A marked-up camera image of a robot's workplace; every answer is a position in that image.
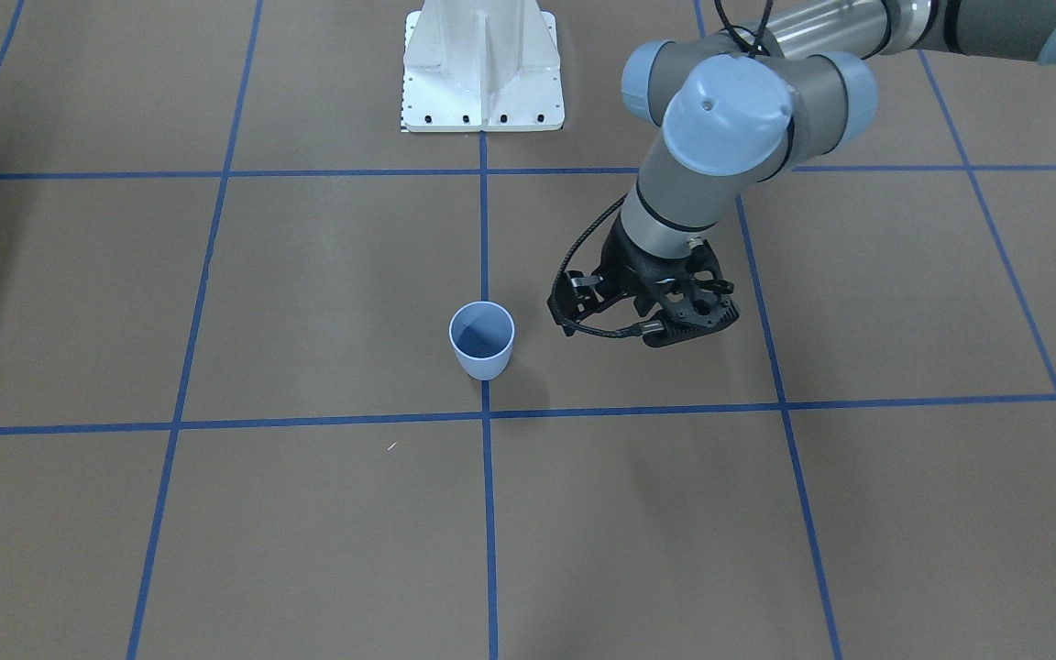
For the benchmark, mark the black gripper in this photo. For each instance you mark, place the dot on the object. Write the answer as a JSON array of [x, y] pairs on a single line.
[[621, 263]]

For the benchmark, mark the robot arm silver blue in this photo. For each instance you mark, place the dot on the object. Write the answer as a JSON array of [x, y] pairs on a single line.
[[739, 107]]

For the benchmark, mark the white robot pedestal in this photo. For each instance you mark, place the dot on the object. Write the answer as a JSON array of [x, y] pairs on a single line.
[[481, 66]]

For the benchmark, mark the blue cup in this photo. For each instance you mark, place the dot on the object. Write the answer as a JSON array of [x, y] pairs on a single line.
[[482, 335]]

